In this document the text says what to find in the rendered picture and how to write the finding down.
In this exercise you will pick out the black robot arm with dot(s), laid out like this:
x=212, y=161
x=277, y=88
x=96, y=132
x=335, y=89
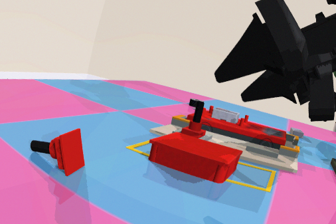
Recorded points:
x=322, y=104

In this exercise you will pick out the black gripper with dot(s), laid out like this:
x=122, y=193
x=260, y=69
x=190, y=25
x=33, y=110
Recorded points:
x=281, y=48

